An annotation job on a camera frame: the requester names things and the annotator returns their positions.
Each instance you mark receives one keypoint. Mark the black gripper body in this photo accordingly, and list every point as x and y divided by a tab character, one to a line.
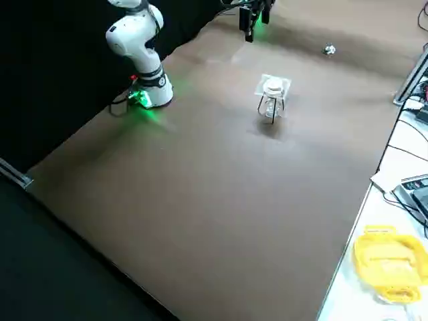
264	1

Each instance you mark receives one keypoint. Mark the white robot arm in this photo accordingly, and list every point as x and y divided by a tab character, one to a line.
133	40

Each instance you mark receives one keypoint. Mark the white ceramic crucible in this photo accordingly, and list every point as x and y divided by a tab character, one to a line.
272	87

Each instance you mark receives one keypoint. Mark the clear glass alcohol lamp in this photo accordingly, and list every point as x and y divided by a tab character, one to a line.
268	108

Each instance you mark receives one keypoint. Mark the yellow plastic container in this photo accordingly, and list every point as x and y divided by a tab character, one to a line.
384	257

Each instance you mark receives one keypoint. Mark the aluminium frame post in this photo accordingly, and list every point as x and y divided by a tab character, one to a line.
413	75

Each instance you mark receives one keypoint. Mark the aluminium frame corner bar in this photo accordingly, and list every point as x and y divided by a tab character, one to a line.
16	175

